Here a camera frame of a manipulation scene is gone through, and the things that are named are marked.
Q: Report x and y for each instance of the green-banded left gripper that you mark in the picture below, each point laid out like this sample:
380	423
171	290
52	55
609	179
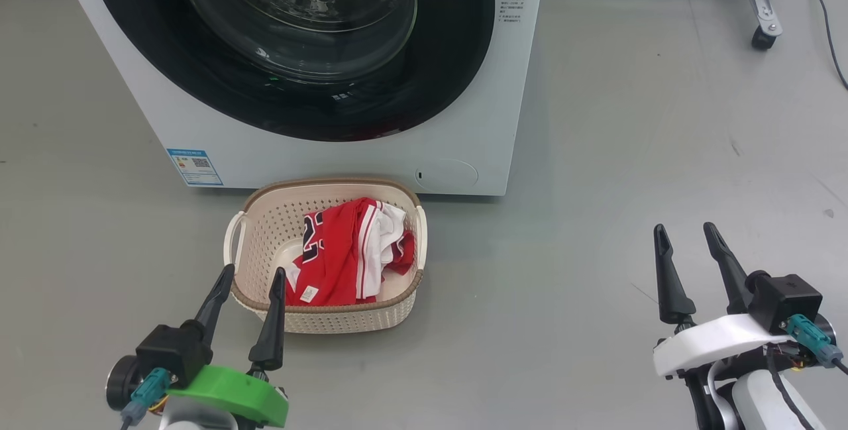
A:
238	393

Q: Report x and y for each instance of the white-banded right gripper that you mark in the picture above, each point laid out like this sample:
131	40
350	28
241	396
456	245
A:
709	347

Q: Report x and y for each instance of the red basketball jersey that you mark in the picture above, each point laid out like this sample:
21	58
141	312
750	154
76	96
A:
331	258

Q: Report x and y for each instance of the red white-striped shorts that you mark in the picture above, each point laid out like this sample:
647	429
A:
405	251

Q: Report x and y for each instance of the black round glass washer door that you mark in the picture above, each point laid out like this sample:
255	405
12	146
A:
165	65

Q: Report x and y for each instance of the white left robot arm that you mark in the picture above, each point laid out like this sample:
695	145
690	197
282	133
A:
199	420

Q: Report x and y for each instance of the cream perforated laundry basket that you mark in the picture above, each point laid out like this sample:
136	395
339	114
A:
344	321

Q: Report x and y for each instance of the white front-load washing machine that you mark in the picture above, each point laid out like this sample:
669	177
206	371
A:
477	118

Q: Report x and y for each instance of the blue energy label sticker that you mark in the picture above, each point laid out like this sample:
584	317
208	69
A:
195	167

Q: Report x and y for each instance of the round white filter flap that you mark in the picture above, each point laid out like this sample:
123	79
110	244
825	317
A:
447	173

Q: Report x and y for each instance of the black caster wheel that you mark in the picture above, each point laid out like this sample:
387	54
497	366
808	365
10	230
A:
763	38

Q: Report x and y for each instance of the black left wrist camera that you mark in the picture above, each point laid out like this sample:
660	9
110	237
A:
172	354

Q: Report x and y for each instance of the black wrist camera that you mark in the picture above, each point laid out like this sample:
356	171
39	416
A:
172	354
792	301

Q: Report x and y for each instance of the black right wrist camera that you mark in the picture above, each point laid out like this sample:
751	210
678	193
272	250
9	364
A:
792	301

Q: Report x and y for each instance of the teal left camera connector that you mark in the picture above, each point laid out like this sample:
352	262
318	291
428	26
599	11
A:
147	390

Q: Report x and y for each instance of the teal camera connector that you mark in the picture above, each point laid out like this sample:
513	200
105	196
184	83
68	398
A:
813	340
147	390

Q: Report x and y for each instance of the teal right camera connector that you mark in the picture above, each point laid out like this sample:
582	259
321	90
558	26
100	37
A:
813	340

